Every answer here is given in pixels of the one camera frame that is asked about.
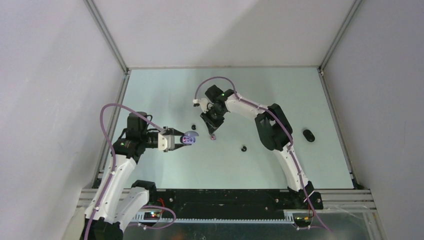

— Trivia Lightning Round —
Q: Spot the controller board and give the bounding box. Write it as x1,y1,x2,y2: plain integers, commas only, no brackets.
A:
143,211,162,221
294,216,313,222

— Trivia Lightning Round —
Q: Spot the right controller board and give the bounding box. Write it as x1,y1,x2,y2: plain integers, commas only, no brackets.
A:
294,216,313,222

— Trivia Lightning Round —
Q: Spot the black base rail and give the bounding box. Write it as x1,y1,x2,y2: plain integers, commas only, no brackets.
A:
149,189,324,221

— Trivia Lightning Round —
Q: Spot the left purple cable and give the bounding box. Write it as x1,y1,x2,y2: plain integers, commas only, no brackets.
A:
82,103,165,240

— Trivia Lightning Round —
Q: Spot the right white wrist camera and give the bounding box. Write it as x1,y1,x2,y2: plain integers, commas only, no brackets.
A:
192,98,209,109

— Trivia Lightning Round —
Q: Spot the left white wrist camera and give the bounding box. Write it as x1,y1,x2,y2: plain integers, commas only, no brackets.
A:
157,133,175,152

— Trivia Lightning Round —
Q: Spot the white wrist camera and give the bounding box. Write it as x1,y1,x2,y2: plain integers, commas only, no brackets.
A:
157,133,175,152
192,98,209,109

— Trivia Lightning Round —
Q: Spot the left controller board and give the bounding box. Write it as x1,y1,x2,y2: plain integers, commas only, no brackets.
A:
143,211,162,221

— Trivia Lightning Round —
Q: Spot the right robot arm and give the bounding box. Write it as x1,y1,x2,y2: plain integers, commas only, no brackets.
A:
192,85,323,210

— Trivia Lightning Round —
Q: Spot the purple charging case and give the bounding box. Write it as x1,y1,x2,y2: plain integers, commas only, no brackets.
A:
180,131,199,145

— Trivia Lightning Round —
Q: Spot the black charging case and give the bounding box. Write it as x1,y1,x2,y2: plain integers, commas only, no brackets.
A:
302,129,316,143

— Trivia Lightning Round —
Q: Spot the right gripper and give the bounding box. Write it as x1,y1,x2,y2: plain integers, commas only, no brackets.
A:
201,106,227,135

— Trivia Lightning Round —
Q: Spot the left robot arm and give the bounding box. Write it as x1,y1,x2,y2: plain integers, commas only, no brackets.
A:
80,112,198,240

